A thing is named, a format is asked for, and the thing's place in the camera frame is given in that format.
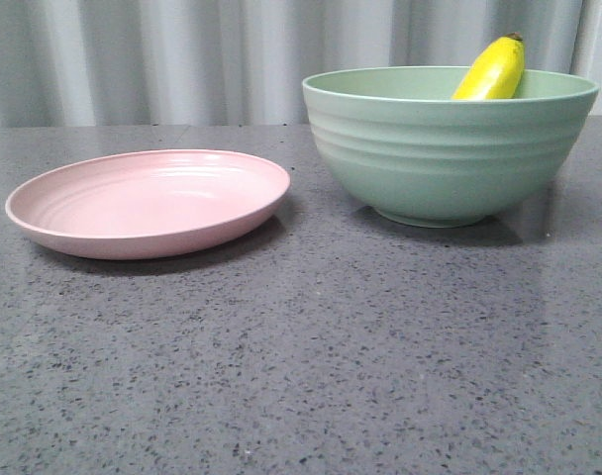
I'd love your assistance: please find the white pleated curtain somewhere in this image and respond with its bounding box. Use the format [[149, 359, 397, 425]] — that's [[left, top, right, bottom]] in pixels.
[[0, 1, 602, 128]]

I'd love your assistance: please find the yellow banana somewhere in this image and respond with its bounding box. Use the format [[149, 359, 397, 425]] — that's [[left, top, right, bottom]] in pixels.
[[451, 33, 525, 100]]

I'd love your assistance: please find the pink plate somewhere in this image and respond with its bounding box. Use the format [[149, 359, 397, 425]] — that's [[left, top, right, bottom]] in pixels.
[[5, 149, 291, 260]]

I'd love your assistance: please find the green ribbed bowl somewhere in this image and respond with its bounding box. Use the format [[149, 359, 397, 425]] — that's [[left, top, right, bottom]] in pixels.
[[302, 66, 599, 228]]

